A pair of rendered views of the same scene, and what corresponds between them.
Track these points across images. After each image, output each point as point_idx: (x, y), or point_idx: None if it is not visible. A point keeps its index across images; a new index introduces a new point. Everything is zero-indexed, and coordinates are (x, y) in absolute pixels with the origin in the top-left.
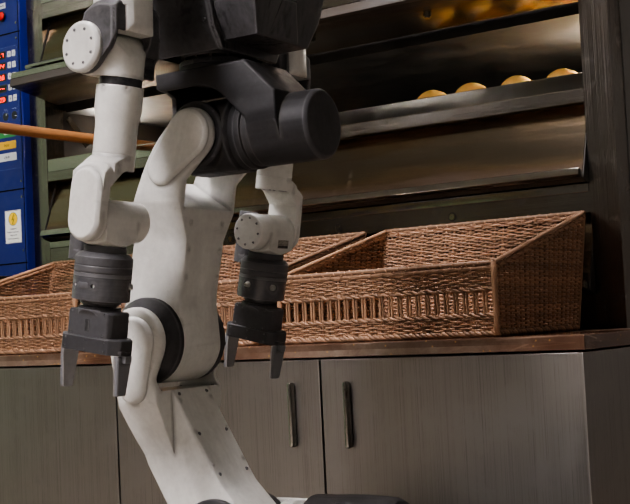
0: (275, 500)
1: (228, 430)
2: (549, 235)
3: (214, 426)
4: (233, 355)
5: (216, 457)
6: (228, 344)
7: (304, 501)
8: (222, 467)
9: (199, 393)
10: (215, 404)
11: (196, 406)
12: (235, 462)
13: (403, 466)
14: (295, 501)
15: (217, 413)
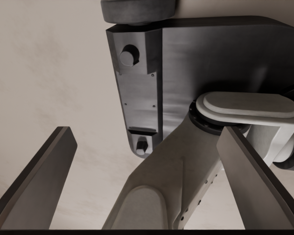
0: (243, 132)
1: (207, 179)
2: None
3: (201, 192)
4: (57, 156)
5: (211, 181)
6: (52, 212)
7: (280, 150)
8: (215, 175)
9: (182, 221)
10: (192, 202)
11: (188, 215)
12: (218, 165)
13: None
14: (274, 157)
15: (197, 195)
